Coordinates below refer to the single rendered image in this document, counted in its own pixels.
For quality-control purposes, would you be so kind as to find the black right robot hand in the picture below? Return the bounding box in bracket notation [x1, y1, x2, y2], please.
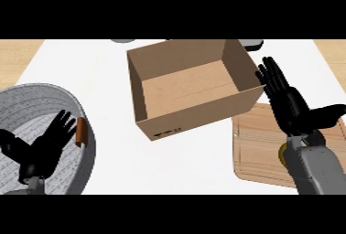
[255, 56, 346, 138]

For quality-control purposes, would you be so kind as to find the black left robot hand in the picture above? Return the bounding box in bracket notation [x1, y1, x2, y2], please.
[0, 109, 79, 186]

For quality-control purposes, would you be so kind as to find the wooden cutting board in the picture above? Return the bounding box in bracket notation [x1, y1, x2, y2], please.
[231, 102, 346, 189]

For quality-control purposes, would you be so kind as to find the yellow lemon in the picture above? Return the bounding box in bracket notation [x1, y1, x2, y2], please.
[277, 142, 290, 168]

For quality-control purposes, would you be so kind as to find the open cardboard box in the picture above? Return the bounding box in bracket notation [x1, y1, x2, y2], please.
[126, 39, 267, 142]

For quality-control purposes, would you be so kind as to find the large grey pot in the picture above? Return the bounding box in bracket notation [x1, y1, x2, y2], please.
[0, 82, 98, 196]

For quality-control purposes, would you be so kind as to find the dark grey appliance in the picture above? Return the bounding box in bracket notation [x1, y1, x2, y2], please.
[237, 39, 265, 52]

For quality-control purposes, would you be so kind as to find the brown pot handle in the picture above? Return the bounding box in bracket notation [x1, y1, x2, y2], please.
[75, 116, 89, 148]

